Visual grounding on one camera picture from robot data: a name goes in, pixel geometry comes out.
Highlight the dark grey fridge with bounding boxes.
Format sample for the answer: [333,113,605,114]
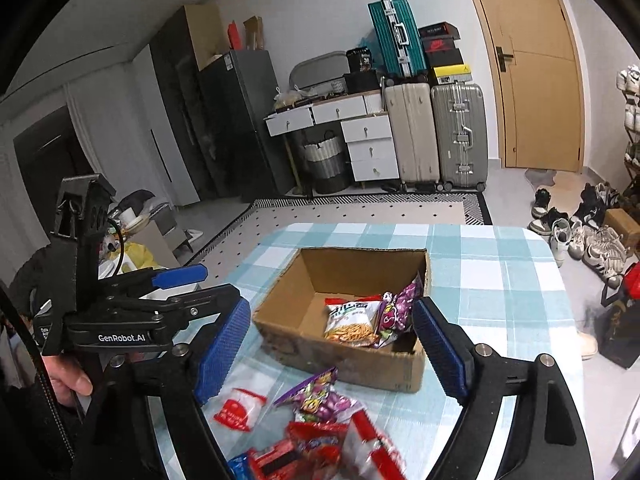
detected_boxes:
[196,50,296,203]

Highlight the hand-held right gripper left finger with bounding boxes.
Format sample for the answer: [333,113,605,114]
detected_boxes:
[75,297,252,480]

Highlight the pile of shoes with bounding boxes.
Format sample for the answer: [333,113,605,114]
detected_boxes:
[527,182,632,286]

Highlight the teal suitcase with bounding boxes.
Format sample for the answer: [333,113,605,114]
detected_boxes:
[368,0,428,78]

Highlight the brown paper carton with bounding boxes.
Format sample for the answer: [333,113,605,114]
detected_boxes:
[243,16,264,51]

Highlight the yellow plastic bag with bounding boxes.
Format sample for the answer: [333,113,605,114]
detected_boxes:
[122,242,161,273]

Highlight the rows of shelved sneakers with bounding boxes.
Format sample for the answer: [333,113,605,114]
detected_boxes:
[617,64,640,171]

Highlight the dark wardrobe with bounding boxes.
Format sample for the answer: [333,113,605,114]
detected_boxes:
[150,5,231,206]

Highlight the blue snack packet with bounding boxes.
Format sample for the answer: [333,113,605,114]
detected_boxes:
[227,455,257,480]

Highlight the grey rounded container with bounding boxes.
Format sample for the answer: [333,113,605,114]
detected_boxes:
[289,51,351,92]

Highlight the black shoe box red logo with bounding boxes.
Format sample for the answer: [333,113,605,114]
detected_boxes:
[422,36,462,54]

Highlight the silver suitcase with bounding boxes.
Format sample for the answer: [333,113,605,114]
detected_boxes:
[430,82,490,192]

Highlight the wooden shoe rack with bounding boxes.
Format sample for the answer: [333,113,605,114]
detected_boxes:
[617,62,640,201]

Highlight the white drawer desk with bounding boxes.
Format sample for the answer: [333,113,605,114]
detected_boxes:
[264,89,401,196]

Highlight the red packet with blue logo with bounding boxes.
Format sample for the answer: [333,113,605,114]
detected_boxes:
[286,420,349,480]

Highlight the beige suitcase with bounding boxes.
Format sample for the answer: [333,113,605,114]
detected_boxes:
[382,77,443,192]

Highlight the clear packet with red label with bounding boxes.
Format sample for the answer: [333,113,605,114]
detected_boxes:
[214,386,268,432]

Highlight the person's dark jacket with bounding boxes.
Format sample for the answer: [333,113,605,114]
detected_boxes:
[0,247,101,480]

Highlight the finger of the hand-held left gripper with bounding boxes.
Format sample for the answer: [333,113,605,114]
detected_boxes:
[144,284,243,345]
[107,263,209,306]

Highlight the small brown cardboard box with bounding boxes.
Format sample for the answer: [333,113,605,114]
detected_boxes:
[602,209,640,248]

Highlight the grey white laundry basket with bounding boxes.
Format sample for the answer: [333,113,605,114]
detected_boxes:
[300,130,351,195]

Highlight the orange white noodle snack packet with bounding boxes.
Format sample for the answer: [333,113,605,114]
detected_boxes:
[324,297,383,348]

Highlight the clear plastic bag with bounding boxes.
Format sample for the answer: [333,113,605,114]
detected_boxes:
[272,85,306,111]

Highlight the white slipper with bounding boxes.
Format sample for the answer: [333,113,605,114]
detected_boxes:
[575,330,599,361]

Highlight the person's left hand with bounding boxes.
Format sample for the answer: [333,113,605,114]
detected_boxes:
[40,354,95,408]

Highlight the purple gift bag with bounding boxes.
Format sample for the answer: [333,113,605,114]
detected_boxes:
[599,290,640,370]

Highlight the teal checked tablecloth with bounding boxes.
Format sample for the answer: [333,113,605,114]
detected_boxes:
[150,222,583,480]

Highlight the red and white snack packet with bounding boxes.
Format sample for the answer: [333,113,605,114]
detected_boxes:
[344,410,407,480]

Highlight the yellow and black box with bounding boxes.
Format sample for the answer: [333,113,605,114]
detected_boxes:
[430,64,473,86]

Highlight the purple snack packet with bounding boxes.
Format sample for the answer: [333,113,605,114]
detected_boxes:
[375,280,421,348]
[272,366,363,423]

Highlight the black printed bag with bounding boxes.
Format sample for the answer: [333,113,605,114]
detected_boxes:
[346,47,376,74]

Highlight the wooden door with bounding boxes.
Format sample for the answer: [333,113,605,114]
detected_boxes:
[457,0,586,173]

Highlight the beige dotted rug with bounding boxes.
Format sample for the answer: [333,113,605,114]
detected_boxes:
[177,199,493,281]

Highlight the red packet with black band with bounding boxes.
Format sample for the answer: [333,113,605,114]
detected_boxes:
[247,440,296,480]

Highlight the red shopping bag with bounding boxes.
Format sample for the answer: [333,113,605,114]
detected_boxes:
[611,262,640,301]

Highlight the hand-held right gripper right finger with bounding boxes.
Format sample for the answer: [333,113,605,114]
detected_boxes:
[411,297,596,480]

